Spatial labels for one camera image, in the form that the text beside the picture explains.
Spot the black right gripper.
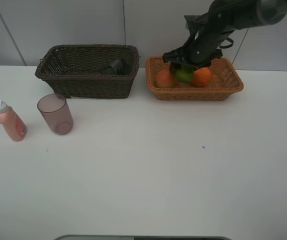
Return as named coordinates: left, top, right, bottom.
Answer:
left=162, top=15, right=223, bottom=75

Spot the green mango fruit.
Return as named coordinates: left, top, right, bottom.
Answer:
left=175, top=65, right=194, bottom=83

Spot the orange mandarin fruit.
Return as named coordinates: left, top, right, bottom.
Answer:
left=191, top=67, right=212, bottom=88

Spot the red orange peach fruit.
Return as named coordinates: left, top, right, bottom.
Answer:
left=155, top=69, right=176, bottom=89

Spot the dark green square bottle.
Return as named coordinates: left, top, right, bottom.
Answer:
left=99, top=58, right=132, bottom=76

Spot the pink bottle white cap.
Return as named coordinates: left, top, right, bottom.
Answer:
left=0, top=99, right=28, bottom=142

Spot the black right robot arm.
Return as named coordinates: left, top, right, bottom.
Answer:
left=162, top=0, right=287, bottom=70

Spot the light orange wicker basket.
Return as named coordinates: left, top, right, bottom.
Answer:
left=145, top=56, right=244, bottom=101

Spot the dark brown wicker basket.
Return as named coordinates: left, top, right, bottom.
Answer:
left=35, top=44, right=139, bottom=99

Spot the translucent purple plastic cup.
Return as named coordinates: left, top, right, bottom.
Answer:
left=37, top=93, right=74, bottom=135

